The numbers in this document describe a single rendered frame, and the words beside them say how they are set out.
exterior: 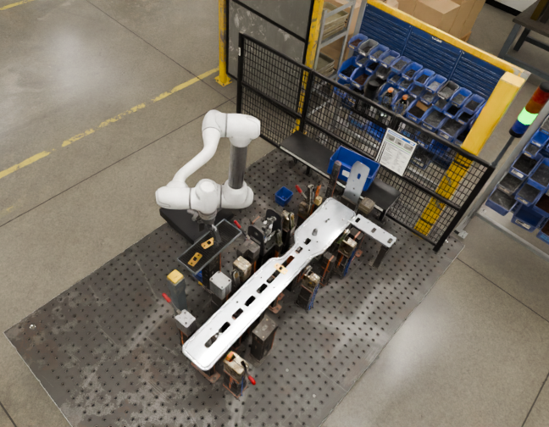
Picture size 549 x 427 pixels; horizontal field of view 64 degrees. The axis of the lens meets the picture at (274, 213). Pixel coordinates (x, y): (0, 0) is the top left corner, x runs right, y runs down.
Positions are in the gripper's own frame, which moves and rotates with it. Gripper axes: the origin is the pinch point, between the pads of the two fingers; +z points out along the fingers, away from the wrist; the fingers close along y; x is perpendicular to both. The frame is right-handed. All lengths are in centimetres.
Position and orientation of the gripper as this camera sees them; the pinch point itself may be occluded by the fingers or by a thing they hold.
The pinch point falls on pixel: (208, 237)
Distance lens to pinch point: 238.3
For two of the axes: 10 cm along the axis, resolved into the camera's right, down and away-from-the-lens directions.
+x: 7.6, -4.6, 4.6
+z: -0.9, 6.2, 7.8
